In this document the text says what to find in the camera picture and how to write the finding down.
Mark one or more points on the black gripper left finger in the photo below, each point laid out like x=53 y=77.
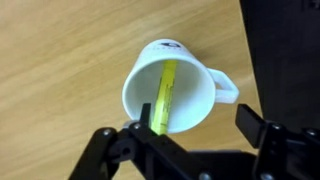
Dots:
x=146 y=156

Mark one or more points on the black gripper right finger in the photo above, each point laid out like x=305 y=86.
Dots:
x=286 y=150

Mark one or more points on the yellow marker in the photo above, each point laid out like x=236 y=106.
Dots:
x=166 y=90

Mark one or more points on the white logo mug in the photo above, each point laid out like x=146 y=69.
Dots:
x=190 y=96

